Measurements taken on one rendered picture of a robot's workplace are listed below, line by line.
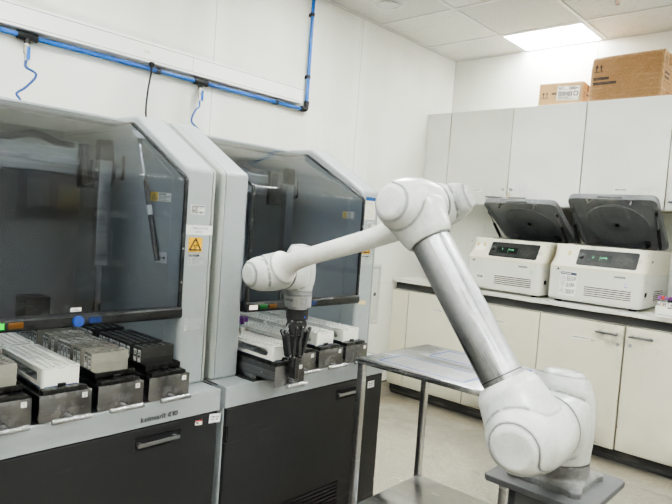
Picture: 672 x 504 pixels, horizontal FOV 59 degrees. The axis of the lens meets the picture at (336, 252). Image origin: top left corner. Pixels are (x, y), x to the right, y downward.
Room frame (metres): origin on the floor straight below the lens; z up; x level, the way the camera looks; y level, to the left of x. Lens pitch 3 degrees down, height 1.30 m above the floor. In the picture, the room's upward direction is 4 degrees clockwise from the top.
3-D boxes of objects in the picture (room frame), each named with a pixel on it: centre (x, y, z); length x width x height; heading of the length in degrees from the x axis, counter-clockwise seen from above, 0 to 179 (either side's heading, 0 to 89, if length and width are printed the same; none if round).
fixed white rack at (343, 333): (2.49, 0.02, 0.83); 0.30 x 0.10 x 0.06; 48
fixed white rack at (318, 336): (2.38, 0.13, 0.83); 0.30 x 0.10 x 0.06; 48
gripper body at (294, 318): (1.96, 0.11, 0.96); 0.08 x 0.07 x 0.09; 138
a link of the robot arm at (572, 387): (1.44, -0.58, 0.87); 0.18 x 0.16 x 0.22; 142
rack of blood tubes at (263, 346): (2.09, 0.26, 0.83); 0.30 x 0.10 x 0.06; 48
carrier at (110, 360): (1.68, 0.63, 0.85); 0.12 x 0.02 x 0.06; 138
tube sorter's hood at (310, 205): (2.42, 0.28, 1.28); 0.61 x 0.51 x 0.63; 138
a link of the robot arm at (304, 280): (1.95, 0.12, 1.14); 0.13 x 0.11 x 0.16; 142
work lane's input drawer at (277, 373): (2.18, 0.36, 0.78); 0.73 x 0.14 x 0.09; 48
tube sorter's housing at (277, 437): (2.55, 0.42, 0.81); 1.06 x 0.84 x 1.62; 48
